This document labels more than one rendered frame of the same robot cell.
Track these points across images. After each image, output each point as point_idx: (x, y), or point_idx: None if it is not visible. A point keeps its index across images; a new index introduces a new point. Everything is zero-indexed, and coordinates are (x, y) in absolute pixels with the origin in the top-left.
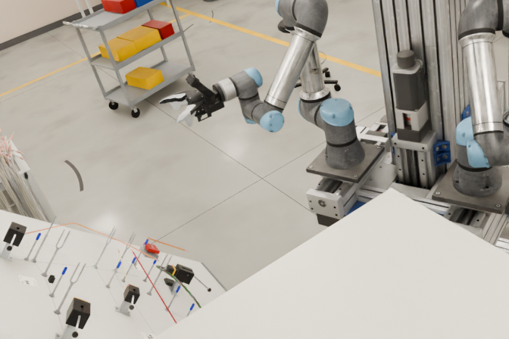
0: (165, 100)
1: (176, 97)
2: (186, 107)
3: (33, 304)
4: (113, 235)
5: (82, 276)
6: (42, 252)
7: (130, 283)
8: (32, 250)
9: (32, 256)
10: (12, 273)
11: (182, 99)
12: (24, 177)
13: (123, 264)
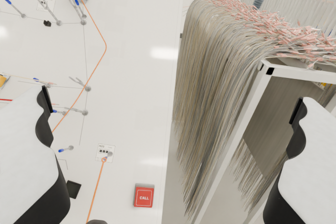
0: (300, 107)
1: (312, 157)
2: (43, 150)
3: None
4: (71, 79)
5: (65, 64)
6: (104, 39)
7: (61, 122)
8: (104, 29)
9: (91, 25)
10: None
11: (273, 213)
12: (260, 67)
13: (27, 78)
